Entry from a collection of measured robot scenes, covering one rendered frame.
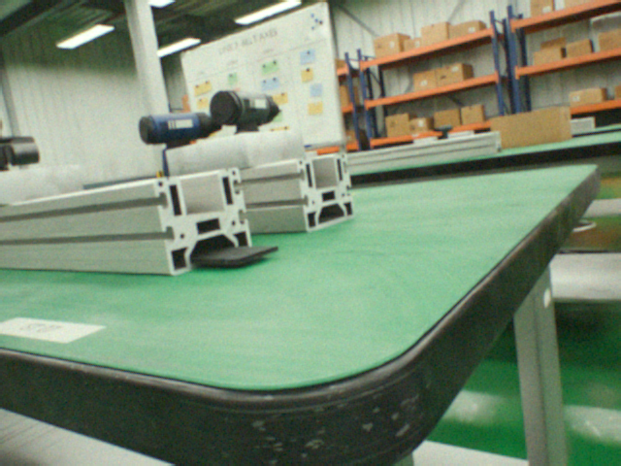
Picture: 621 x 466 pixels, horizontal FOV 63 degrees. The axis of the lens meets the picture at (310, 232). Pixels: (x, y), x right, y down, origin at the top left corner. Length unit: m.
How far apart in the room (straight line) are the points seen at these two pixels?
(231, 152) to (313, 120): 3.27
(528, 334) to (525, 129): 1.71
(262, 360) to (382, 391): 0.05
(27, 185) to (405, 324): 0.59
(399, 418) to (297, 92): 3.81
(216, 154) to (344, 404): 0.50
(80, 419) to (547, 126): 2.35
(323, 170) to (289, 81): 3.39
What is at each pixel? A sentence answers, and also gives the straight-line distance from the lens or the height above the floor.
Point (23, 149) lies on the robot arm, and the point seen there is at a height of 1.00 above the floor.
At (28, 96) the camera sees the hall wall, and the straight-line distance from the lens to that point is 14.09.
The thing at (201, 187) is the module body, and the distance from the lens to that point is 0.52.
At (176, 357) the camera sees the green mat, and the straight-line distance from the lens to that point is 0.25.
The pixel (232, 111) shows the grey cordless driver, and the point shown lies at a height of 0.96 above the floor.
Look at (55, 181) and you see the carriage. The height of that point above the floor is 0.89.
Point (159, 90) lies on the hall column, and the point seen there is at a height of 2.45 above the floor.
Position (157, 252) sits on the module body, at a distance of 0.47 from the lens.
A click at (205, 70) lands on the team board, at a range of 4.61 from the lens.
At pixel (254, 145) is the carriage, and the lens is 0.63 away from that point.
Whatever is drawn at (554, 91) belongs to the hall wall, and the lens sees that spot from 11.05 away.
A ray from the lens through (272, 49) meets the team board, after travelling 4.15.
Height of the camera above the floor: 0.86
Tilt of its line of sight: 8 degrees down
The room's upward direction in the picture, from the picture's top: 9 degrees counter-clockwise
